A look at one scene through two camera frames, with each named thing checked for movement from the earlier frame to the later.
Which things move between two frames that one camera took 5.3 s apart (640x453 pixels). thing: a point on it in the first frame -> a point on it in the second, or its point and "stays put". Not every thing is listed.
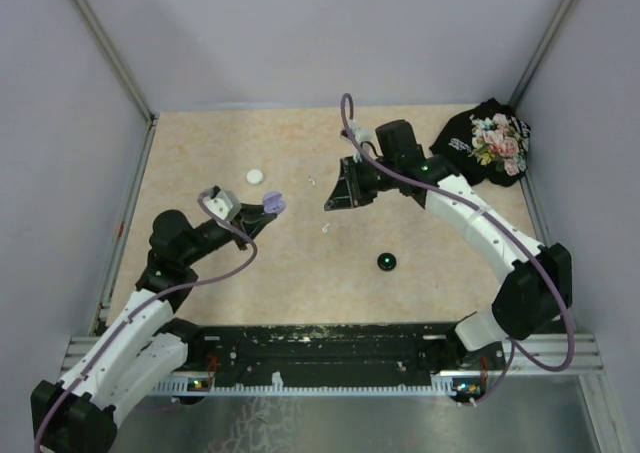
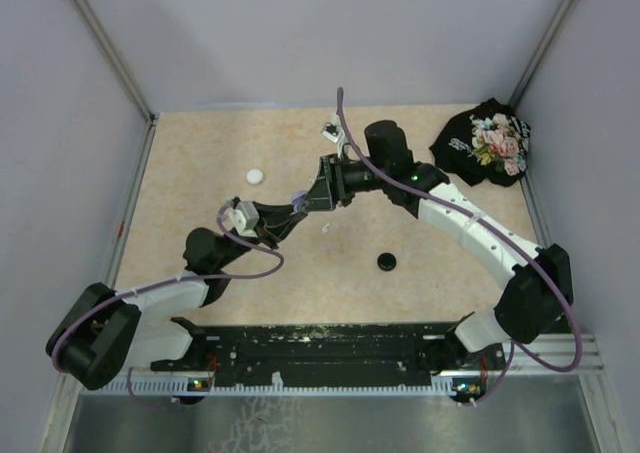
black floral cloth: [488, 143] stays put
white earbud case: [254, 177] stays put
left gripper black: [251, 211] -> [272, 219]
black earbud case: [387, 261] stays put
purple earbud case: [274, 203] -> [296, 200]
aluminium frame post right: [547, 40] stays put
